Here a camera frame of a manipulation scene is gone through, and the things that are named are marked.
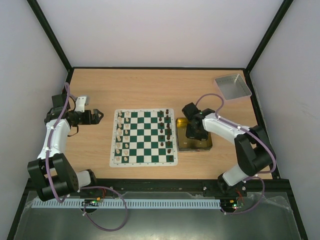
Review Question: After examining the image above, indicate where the gold metal tin tray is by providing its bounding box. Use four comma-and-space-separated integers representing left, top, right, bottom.
175, 118, 213, 152

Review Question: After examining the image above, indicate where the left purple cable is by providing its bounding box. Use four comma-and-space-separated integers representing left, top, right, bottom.
45, 82, 130, 231

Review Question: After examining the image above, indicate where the silver square metal tin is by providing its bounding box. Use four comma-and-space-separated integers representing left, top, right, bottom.
214, 73, 252, 101

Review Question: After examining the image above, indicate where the green white chess board mat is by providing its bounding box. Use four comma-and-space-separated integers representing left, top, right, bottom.
109, 108, 178, 168

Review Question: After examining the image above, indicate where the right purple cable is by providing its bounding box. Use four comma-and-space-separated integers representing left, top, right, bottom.
195, 93, 277, 216

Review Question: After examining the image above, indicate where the purple cable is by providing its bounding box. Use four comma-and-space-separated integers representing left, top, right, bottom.
45, 82, 130, 231
195, 93, 277, 216

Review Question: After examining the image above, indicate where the white slotted cable duct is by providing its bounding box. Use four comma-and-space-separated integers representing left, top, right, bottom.
31, 198, 221, 210

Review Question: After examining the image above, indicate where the black aluminium frame rail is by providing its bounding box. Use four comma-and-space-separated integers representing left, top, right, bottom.
24, 177, 291, 197

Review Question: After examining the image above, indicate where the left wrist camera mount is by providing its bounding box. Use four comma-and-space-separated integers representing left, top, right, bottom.
74, 95, 90, 113

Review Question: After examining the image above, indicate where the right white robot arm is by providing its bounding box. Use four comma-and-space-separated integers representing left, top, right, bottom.
182, 102, 276, 196

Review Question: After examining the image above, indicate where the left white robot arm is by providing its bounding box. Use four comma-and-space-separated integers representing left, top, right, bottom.
27, 93, 104, 202

